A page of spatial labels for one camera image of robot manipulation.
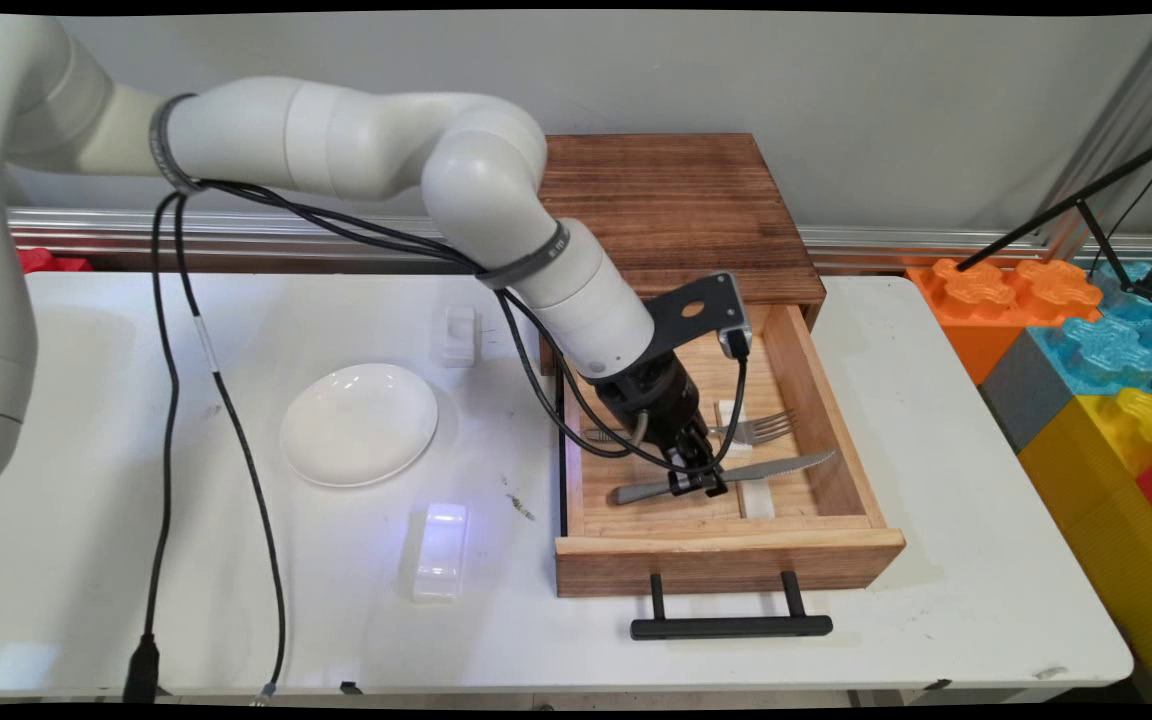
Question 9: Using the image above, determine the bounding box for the thin black white-labelled cable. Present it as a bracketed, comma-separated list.
[171, 180, 752, 706]

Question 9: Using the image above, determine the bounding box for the orange giant toy block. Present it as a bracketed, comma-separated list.
[906, 258, 1105, 386]

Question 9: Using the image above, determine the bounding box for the black tripod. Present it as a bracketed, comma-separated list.
[956, 128, 1152, 306]

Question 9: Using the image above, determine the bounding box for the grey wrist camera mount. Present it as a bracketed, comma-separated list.
[648, 272, 754, 359]

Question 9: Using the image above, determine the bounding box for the black drawer handle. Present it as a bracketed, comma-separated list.
[631, 571, 834, 641]

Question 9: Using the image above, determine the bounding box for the dark wooden cabinet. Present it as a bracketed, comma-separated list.
[536, 133, 827, 376]

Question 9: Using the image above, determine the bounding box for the light wooden drawer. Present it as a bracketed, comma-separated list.
[554, 303, 907, 599]

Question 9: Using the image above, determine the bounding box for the grey giant toy block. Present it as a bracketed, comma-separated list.
[978, 330, 1077, 453]

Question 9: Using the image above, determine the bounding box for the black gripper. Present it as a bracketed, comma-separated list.
[596, 352, 730, 499]

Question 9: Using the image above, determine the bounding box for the serrated steel table knife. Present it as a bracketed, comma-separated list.
[611, 449, 837, 506]

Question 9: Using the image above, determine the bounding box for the white round plate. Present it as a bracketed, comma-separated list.
[280, 363, 439, 489]

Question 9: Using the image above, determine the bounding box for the yellow giant toy block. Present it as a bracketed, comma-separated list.
[1019, 388, 1152, 706]

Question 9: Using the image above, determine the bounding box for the steel fork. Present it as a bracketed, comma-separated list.
[584, 408, 799, 448]

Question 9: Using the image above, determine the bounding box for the thick black cable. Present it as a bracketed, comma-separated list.
[123, 180, 652, 704]

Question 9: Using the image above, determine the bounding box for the blue giant toy block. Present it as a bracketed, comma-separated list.
[1026, 258, 1152, 396]

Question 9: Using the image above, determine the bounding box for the black cable strap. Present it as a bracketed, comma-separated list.
[476, 220, 571, 291]
[148, 93, 207, 196]

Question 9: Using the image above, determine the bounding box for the aluminium rail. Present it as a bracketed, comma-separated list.
[8, 207, 1152, 263]

